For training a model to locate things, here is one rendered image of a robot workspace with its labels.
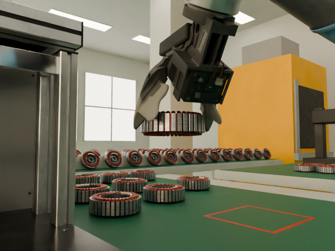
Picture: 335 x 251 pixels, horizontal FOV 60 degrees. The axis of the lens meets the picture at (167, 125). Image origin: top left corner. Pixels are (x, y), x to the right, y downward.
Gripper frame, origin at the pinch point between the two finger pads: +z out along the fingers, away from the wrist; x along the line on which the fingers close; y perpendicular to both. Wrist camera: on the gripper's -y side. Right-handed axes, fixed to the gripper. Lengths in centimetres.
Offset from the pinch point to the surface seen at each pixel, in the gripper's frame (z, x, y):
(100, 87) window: 307, 85, -654
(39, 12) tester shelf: -12.6, -22.0, -12.8
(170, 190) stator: 24.3, 8.4, -8.3
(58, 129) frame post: 2.3, -18.4, -1.4
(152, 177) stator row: 53, 18, -44
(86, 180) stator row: 47, -8, -37
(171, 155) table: 99, 61, -116
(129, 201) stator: 19.0, -4.2, -0.8
